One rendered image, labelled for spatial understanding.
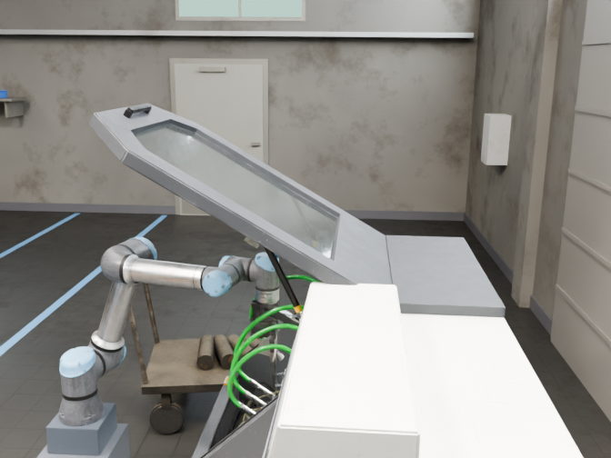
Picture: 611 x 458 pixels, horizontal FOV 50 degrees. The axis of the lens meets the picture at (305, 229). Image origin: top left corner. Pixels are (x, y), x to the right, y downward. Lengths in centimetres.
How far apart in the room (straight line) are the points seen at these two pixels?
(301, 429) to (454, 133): 824
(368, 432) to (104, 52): 878
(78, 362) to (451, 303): 127
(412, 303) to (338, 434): 72
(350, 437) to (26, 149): 930
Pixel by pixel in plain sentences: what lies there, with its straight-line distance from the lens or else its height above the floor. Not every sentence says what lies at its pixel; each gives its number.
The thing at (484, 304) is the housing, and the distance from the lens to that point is 175.
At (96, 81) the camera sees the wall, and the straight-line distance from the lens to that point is 962.
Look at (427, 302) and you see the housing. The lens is 173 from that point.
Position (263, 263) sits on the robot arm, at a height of 150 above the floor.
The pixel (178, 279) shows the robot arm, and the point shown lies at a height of 146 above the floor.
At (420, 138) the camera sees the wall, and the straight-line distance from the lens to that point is 910.
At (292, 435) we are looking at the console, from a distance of 106.
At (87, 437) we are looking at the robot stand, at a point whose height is 87.
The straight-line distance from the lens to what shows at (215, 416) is 228.
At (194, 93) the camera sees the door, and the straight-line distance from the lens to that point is 918.
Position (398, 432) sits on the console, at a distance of 106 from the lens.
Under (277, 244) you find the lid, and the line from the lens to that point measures 165.
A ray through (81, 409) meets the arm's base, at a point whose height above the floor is 96.
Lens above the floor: 209
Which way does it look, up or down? 14 degrees down
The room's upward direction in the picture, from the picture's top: 1 degrees clockwise
